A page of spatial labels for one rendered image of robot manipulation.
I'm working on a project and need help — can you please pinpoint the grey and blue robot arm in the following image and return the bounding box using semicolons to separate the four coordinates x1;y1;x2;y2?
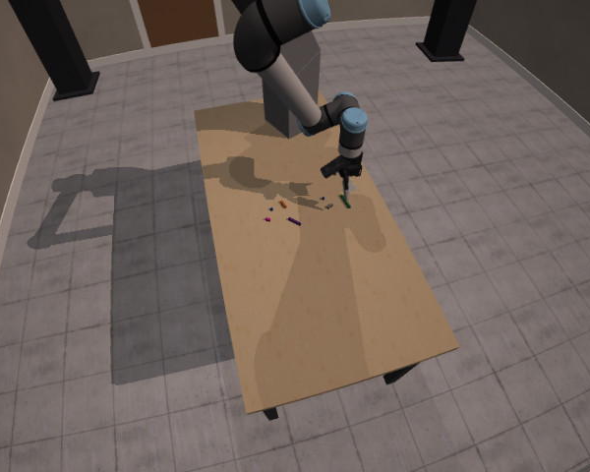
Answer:
231;0;368;158

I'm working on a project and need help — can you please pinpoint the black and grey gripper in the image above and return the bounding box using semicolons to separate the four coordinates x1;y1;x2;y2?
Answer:
338;152;363;202

